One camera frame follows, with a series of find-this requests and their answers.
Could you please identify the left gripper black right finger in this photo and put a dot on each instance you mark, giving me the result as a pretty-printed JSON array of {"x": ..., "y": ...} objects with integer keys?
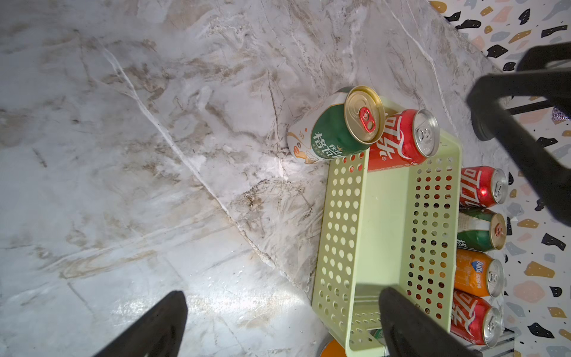
[{"x": 409, "y": 332}]

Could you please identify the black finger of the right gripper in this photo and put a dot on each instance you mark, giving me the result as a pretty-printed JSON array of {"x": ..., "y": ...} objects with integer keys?
[
  {"x": 538, "y": 57},
  {"x": 549, "y": 179}
]

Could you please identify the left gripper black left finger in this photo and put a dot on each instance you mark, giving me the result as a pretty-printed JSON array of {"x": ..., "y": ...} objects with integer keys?
[{"x": 159, "y": 332}]

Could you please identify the red cola can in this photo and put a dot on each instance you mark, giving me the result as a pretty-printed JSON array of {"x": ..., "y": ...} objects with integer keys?
[
  {"x": 475, "y": 320},
  {"x": 482, "y": 187},
  {"x": 409, "y": 139}
]

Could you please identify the orange Fanta can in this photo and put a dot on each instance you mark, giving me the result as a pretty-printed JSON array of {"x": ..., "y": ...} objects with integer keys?
[
  {"x": 478, "y": 274},
  {"x": 331, "y": 348}
]

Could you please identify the green herbal tea can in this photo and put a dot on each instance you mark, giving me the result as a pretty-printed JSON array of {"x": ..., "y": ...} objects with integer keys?
[
  {"x": 480, "y": 229},
  {"x": 345, "y": 123}
]

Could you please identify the green Sprite can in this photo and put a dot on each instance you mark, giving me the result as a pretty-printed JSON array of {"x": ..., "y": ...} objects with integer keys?
[{"x": 379, "y": 335}]

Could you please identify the light green perforated plastic basket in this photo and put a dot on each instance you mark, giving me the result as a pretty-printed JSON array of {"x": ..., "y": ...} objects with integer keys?
[{"x": 390, "y": 228}]

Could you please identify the glitter microphone on black stand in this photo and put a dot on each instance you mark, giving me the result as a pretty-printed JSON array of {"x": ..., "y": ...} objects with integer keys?
[{"x": 486, "y": 130}]

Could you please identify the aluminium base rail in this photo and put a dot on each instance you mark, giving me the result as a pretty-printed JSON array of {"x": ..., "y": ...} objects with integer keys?
[{"x": 504, "y": 347}]

